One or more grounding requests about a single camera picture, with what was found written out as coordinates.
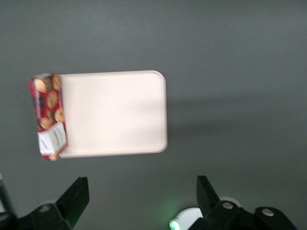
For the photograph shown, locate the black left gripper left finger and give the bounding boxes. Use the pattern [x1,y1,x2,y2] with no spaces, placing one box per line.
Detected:
[20,176,90,230]

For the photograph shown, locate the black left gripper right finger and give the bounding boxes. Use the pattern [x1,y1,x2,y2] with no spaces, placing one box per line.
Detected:
[191,175,243,230]

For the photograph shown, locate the red cookie box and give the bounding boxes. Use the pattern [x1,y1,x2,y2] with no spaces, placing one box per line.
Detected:
[26,72,70,161]

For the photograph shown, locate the cream plastic tray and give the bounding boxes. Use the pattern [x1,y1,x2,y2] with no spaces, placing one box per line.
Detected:
[58,69,168,160]

